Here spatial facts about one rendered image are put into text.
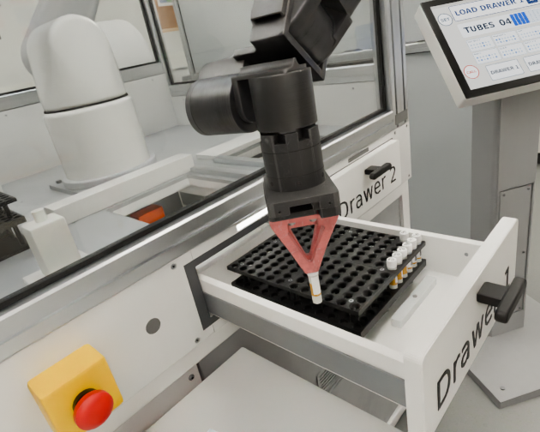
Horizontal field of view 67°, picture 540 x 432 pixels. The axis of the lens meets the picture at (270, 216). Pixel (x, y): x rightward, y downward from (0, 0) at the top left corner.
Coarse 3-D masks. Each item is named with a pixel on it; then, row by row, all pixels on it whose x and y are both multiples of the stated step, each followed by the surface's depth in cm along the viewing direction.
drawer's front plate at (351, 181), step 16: (384, 144) 92; (368, 160) 85; (384, 160) 90; (336, 176) 79; (352, 176) 82; (368, 176) 86; (400, 176) 97; (352, 192) 83; (384, 192) 92; (352, 208) 83; (368, 208) 88
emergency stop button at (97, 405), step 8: (96, 392) 43; (104, 392) 43; (80, 400) 42; (88, 400) 42; (96, 400) 42; (104, 400) 43; (112, 400) 44; (80, 408) 41; (88, 408) 42; (96, 408) 42; (104, 408) 43; (112, 408) 44; (80, 416) 41; (88, 416) 42; (96, 416) 42; (104, 416) 43; (80, 424) 42; (88, 424) 42; (96, 424) 43
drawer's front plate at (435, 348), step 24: (504, 240) 49; (480, 264) 45; (504, 264) 51; (456, 288) 42; (432, 312) 39; (456, 312) 39; (480, 312) 46; (432, 336) 36; (456, 336) 41; (408, 360) 35; (432, 360) 36; (408, 384) 37; (432, 384) 37; (456, 384) 43; (408, 408) 38; (432, 408) 38
